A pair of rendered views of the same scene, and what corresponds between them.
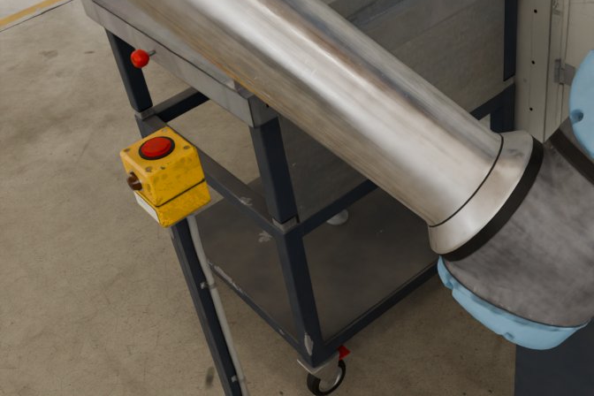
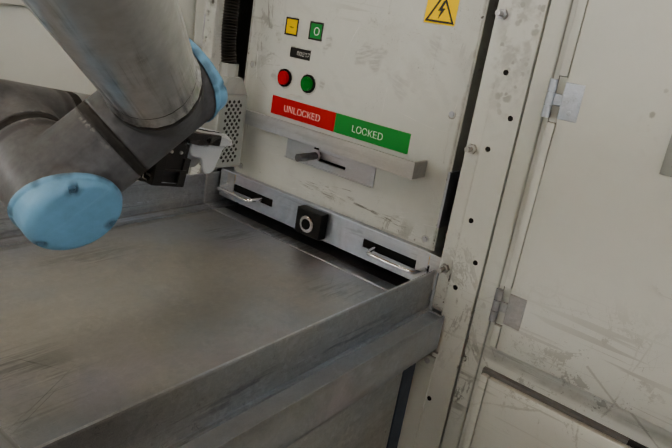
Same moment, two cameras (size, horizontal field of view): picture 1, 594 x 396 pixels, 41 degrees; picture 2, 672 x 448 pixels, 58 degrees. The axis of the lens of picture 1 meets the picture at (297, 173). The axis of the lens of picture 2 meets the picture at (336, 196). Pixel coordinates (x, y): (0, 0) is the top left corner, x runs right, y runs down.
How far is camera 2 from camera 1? 0.69 m
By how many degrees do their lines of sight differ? 30
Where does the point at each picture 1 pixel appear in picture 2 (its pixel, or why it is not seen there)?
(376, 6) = (259, 386)
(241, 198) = not seen: outside the picture
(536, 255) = not seen: outside the picture
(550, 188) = not seen: outside the picture
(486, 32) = (376, 421)
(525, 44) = (408, 435)
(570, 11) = (482, 411)
